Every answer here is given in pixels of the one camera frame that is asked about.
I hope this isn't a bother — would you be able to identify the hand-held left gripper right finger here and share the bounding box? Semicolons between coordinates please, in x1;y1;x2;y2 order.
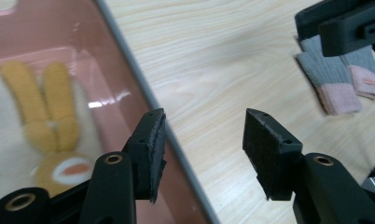
242;107;304;202

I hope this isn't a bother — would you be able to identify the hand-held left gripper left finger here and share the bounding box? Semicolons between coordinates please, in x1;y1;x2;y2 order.
123;107;168;204

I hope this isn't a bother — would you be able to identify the grey and pink knit glove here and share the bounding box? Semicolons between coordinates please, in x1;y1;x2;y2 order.
295;34;363;117

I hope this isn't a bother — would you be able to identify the grey pink glove orange label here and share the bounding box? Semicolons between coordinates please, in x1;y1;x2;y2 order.
340;44;375;101

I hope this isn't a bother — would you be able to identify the pink basket with grey rim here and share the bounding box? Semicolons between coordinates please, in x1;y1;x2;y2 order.
0;0;222;224

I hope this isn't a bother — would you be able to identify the cream glove with rabbit patch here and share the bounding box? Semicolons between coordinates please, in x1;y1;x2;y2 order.
0;60;104;206

